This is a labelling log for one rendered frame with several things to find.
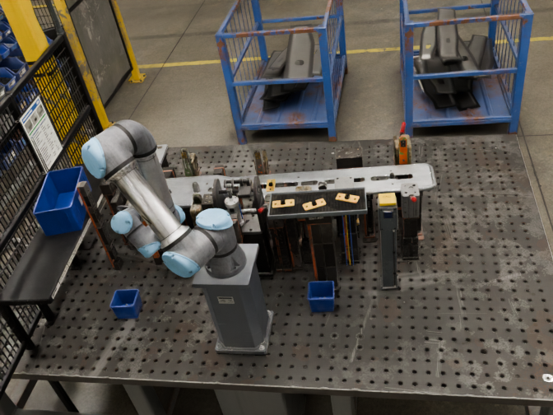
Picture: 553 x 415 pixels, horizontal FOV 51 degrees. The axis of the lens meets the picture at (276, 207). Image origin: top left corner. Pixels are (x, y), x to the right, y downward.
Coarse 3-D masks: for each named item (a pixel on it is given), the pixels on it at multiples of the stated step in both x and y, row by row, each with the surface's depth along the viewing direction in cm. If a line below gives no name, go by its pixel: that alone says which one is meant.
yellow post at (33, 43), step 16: (0, 0) 256; (16, 0) 256; (16, 16) 261; (32, 16) 266; (16, 32) 266; (32, 32) 266; (32, 48) 270; (32, 64) 276; (48, 64) 276; (48, 80) 281; (64, 96) 290; (80, 160) 311
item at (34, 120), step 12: (36, 96) 258; (36, 108) 258; (24, 120) 248; (36, 120) 257; (48, 120) 267; (24, 132) 247; (36, 132) 257; (48, 132) 266; (36, 144) 256; (48, 144) 265; (60, 144) 276; (36, 156) 255; (48, 156) 265
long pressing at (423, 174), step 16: (192, 176) 272; (208, 176) 270; (224, 176) 268; (240, 176) 266; (272, 176) 262; (288, 176) 261; (304, 176) 259; (320, 176) 257; (336, 176) 256; (368, 176) 252; (416, 176) 247; (432, 176) 246; (176, 192) 264; (192, 192) 262; (208, 192) 260; (272, 192) 253; (368, 192) 244; (384, 192) 243; (400, 192) 242
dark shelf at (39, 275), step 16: (96, 192) 268; (32, 240) 247; (48, 240) 245; (64, 240) 243; (80, 240) 244; (32, 256) 239; (48, 256) 237; (64, 256) 236; (16, 272) 232; (32, 272) 231; (48, 272) 230; (64, 272) 230; (16, 288) 225; (32, 288) 224; (48, 288) 222; (0, 304) 222; (16, 304) 221; (32, 304) 220
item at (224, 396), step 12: (216, 396) 241; (228, 396) 240; (240, 396) 238; (252, 396) 237; (264, 396) 235; (276, 396) 234; (288, 396) 244; (300, 396) 275; (228, 408) 246; (240, 408) 245; (252, 408) 243; (264, 408) 242; (276, 408) 240; (288, 408) 244; (300, 408) 274
